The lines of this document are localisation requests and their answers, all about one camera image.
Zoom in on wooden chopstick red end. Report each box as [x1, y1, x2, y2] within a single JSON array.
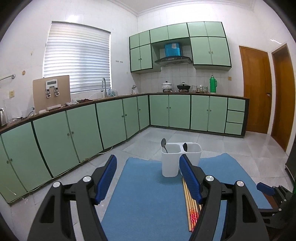
[[182, 178, 196, 232], [182, 178, 192, 232], [188, 189, 200, 222], [185, 183, 198, 230]]

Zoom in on green lower kitchen cabinets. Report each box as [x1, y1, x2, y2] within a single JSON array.
[[1, 93, 249, 203]]

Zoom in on green kitchen cabinets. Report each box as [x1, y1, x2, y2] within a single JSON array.
[[129, 22, 232, 74], [1, 93, 249, 203]]

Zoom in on green upper kitchen cabinets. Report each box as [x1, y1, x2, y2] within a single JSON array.
[[129, 22, 232, 74]]

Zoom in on white two-compartment utensil holder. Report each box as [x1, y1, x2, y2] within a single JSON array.
[[161, 142, 202, 177]]

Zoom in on blue table mat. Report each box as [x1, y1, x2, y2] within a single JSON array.
[[101, 153, 271, 240]]

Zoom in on brown wooden door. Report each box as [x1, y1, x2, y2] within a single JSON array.
[[271, 44, 295, 151], [239, 46, 272, 133]]

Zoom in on chrome sink faucet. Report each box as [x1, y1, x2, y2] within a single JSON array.
[[101, 78, 107, 98]]

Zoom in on glass jars on counter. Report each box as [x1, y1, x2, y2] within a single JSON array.
[[191, 85, 208, 93]]

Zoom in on black wok pan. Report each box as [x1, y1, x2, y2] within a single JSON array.
[[177, 82, 191, 92]]

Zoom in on white cooking pot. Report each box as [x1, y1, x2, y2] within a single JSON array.
[[162, 81, 173, 92]]

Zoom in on green thermos flask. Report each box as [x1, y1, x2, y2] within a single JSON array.
[[209, 75, 217, 93]]

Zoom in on steel electric kettle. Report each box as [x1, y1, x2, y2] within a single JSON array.
[[0, 108, 7, 128]]

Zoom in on blue range hood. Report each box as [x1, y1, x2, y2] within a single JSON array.
[[155, 42, 192, 67]]

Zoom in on white window blinds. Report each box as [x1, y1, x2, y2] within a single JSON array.
[[43, 22, 112, 94]]

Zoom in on chrome towel rail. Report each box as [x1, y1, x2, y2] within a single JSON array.
[[0, 74, 16, 81]]

